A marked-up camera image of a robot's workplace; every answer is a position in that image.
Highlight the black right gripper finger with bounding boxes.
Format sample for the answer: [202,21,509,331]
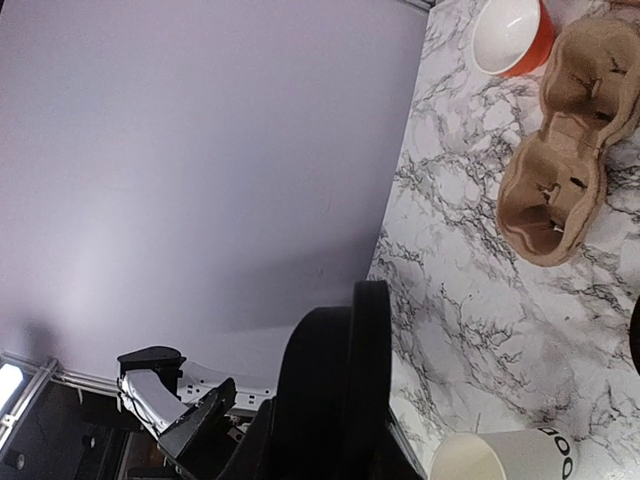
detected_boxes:
[219,400,273,480]

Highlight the black plastic cup lid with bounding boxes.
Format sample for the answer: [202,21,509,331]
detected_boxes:
[629,299,640,373]
[269,281,423,479]

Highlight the white paper coffee cup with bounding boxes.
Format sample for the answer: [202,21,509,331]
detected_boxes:
[429,426,579,480]

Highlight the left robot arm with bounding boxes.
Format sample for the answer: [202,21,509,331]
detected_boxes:
[117,346,276,466]

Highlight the brown pulp cup carrier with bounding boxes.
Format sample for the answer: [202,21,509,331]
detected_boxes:
[496,18,639,267]

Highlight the orange and white bowl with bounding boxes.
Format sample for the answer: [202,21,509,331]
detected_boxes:
[471,0,555,77]

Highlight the front aluminium rail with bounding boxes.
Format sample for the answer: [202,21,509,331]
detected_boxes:
[1,352,276,417]

